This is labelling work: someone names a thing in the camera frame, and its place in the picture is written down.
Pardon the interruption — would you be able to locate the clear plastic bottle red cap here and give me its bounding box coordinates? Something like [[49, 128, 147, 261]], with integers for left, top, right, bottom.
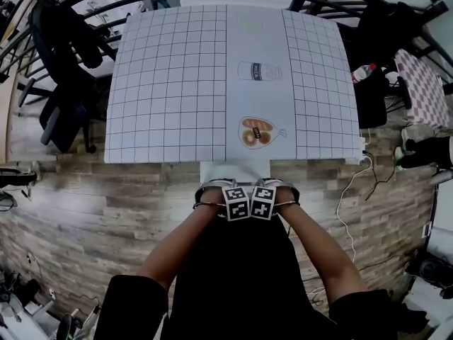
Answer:
[[350, 62, 377, 84]]

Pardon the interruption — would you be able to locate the white power strip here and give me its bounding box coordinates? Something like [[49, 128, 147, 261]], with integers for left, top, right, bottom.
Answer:
[[355, 135, 367, 164]]

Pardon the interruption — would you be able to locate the person's right forearm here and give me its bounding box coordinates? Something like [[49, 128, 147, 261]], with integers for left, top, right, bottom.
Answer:
[[274, 188, 369, 305]]

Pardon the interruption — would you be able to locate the person's left forearm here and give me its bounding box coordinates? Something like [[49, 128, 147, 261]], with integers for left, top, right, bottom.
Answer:
[[137, 188, 227, 292]]

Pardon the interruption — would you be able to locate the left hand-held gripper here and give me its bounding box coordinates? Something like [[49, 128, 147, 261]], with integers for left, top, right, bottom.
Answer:
[[193, 178, 251, 222]]

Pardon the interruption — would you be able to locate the black clamp tool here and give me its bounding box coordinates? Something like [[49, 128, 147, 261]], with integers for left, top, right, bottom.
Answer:
[[0, 167, 38, 189]]

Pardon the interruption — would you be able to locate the light wooden desk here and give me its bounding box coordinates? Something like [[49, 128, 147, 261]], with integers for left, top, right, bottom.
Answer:
[[0, 64, 19, 166]]

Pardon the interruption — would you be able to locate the black round device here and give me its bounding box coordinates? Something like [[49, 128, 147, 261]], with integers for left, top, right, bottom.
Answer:
[[406, 251, 453, 299]]

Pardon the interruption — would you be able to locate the checkered cloth table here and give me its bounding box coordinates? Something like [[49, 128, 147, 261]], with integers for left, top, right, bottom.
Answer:
[[394, 47, 451, 128]]

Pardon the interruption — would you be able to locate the black office chair with jacket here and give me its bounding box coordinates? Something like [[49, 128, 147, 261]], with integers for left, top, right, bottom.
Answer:
[[17, 0, 117, 154]]

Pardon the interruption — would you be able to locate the white cable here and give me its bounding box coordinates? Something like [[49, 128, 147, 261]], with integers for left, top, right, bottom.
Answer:
[[335, 128, 374, 264]]

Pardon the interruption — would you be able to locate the black cable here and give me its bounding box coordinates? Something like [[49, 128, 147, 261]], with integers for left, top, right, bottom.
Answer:
[[362, 146, 399, 201]]

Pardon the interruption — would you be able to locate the white grid-covered table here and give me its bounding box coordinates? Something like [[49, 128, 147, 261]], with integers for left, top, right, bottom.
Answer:
[[103, 4, 362, 165]]

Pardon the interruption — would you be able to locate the person's black clothing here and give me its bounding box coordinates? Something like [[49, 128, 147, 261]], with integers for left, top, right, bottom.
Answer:
[[93, 213, 430, 340]]

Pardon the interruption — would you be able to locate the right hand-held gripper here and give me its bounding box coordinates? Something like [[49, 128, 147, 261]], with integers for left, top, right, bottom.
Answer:
[[249, 178, 302, 221]]

